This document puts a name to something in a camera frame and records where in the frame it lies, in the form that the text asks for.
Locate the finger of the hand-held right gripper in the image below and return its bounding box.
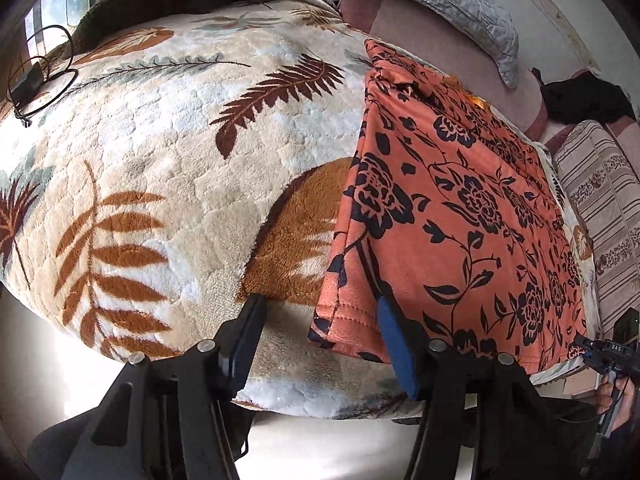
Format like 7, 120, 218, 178
573, 334, 610, 358

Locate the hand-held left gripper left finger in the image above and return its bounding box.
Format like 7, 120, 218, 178
31, 293, 269, 480

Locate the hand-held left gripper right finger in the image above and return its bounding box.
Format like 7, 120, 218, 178
377, 295, 556, 480

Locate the orange black floral garment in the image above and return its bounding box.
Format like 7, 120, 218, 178
307, 39, 587, 376

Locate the person's right hand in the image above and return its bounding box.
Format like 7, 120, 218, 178
594, 376, 635, 432

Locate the leaf printed fleece blanket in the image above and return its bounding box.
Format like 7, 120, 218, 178
0, 0, 596, 421

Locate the black cloth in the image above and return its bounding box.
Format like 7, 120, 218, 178
530, 67, 639, 126

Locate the pink bed sheet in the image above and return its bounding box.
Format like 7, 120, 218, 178
337, 0, 640, 147

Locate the black power adapter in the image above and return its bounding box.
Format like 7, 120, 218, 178
9, 63, 46, 107

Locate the grey quilted pillow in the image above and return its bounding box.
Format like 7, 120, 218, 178
305, 0, 520, 89

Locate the brown fuzzy blanket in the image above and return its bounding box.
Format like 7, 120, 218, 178
45, 0, 267, 61

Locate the window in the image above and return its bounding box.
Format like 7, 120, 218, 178
24, 0, 109, 59

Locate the black cable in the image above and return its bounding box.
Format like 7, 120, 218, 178
10, 25, 79, 129

